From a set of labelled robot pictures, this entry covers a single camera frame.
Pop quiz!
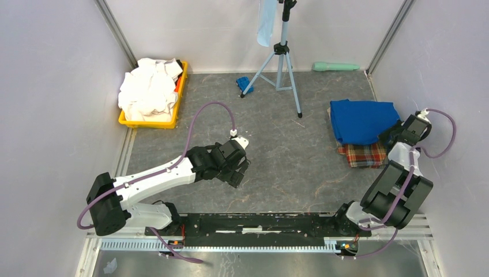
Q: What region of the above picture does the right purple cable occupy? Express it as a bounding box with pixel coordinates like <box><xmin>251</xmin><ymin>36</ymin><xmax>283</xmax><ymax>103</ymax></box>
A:
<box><xmin>338</xmin><ymin>108</ymin><xmax>457</xmax><ymax>261</ymax></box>

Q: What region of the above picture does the yellow plastic tray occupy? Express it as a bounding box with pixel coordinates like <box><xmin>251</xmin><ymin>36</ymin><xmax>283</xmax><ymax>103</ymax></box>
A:
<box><xmin>118</xmin><ymin>60</ymin><xmax>189</xmax><ymax>130</ymax></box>

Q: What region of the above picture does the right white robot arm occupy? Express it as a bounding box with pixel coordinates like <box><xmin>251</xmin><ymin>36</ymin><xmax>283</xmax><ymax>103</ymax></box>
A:
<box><xmin>333</xmin><ymin>114</ymin><xmax>433</xmax><ymax>235</ymax></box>

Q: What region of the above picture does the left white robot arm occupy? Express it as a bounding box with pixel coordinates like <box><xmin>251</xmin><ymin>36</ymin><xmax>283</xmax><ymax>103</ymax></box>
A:
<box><xmin>86</xmin><ymin>136</ymin><xmax>250</xmax><ymax>237</ymax></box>

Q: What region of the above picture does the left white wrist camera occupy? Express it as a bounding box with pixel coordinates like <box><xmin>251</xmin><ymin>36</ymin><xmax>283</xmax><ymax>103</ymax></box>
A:
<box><xmin>230</xmin><ymin>129</ymin><xmax>250</xmax><ymax>150</ymax></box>

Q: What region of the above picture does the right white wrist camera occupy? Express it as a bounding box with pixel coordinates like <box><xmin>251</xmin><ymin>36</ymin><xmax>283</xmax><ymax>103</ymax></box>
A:
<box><xmin>415</xmin><ymin>109</ymin><xmax>431</xmax><ymax>123</ymax></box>

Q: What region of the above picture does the folded plaid shirt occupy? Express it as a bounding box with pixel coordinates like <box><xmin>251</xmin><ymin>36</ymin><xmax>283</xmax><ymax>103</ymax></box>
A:
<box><xmin>332</xmin><ymin>128</ymin><xmax>387</xmax><ymax>169</ymax></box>

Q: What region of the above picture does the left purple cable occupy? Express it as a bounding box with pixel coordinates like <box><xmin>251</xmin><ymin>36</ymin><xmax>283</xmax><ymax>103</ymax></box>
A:
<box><xmin>77</xmin><ymin>101</ymin><xmax>238</xmax><ymax>265</ymax></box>

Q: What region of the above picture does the light blue music stand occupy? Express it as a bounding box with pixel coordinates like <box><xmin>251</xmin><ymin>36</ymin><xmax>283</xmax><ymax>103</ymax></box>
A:
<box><xmin>240</xmin><ymin>0</ymin><xmax>303</xmax><ymax>118</ymax></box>

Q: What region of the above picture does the blue printed t-shirt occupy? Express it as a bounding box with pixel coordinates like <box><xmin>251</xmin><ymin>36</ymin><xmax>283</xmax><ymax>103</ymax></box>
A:
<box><xmin>330</xmin><ymin>99</ymin><xmax>400</xmax><ymax>145</ymax></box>

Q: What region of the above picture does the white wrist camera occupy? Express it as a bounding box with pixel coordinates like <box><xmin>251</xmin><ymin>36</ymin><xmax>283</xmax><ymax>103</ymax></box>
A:
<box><xmin>415</xmin><ymin>109</ymin><xmax>431</xmax><ymax>123</ymax></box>
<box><xmin>230</xmin><ymin>129</ymin><xmax>250</xmax><ymax>150</ymax></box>

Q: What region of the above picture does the purple cable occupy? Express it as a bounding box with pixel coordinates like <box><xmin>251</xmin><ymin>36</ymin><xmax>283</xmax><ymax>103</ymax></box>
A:
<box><xmin>77</xmin><ymin>101</ymin><xmax>238</xmax><ymax>265</ymax></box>
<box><xmin>338</xmin><ymin>108</ymin><xmax>457</xmax><ymax>261</ymax></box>

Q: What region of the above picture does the mint green cylinder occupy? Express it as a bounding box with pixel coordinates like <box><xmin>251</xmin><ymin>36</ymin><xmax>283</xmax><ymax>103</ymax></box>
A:
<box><xmin>312</xmin><ymin>62</ymin><xmax>360</xmax><ymax>72</ymax></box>

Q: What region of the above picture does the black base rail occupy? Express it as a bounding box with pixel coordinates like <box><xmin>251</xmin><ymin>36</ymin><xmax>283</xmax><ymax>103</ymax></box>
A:
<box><xmin>157</xmin><ymin>212</ymin><xmax>371</xmax><ymax>247</ymax></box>

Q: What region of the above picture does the orange garment in tray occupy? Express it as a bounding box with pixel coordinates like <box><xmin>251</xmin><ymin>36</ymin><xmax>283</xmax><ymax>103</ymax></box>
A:
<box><xmin>174</xmin><ymin>74</ymin><xmax>183</xmax><ymax>93</ymax></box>

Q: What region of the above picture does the small blue object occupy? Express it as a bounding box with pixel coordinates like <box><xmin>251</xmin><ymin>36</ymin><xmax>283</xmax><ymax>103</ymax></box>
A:
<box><xmin>236</xmin><ymin>76</ymin><xmax>250</xmax><ymax>93</ymax></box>

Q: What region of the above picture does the white crumpled garment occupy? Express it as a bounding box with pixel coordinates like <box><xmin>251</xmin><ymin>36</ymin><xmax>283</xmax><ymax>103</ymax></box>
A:
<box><xmin>117</xmin><ymin>57</ymin><xmax>184</xmax><ymax>123</ymax></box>

